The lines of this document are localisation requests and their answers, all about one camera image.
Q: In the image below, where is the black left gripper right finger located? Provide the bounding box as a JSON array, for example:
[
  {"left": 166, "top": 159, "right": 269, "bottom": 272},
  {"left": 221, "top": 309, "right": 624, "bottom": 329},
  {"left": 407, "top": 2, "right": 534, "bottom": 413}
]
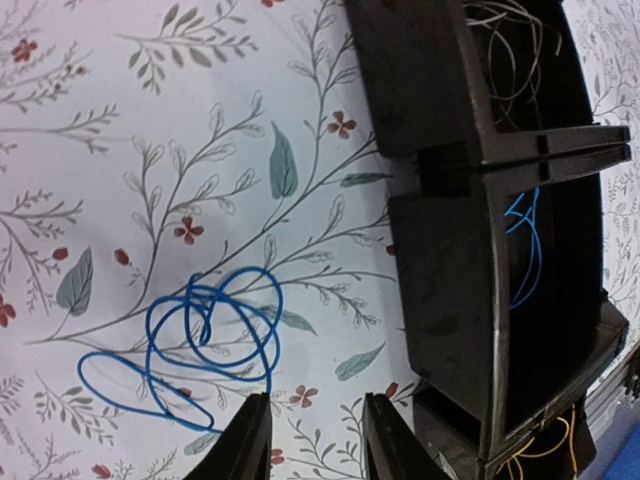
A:
[{"left": 362, "top": 393, "right": 449, "bottom": 480}]

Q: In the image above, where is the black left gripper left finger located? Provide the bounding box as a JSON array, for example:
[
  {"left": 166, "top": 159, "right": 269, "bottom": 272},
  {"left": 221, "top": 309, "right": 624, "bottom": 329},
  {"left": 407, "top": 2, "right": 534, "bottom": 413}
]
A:
[{"left": 184, "top": 393, "right": 272, "bottom": 480}]

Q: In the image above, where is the blue cable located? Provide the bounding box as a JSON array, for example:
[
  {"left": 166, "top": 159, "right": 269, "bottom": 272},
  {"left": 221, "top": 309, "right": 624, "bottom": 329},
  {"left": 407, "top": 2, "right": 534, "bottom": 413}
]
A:
[
  {"left": 77, "top": 267, "right": 285, "bottom": 432},
  {"left": 503, "top": 187, "right": 544, "bottom": 311}
]

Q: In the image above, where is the yellow cable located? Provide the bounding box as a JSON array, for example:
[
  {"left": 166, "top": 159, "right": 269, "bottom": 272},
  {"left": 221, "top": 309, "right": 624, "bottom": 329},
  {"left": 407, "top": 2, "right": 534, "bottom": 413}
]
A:
[{"left": 494, "top": 414, "right": 581, "bottom": 480}]

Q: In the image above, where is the black three-compartment bin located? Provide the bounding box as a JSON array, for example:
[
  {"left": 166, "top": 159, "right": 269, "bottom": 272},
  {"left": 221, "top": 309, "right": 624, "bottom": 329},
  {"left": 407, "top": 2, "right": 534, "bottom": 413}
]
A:
[{"left": 346, "top": 1, "right": 631, "bottom": 479}]

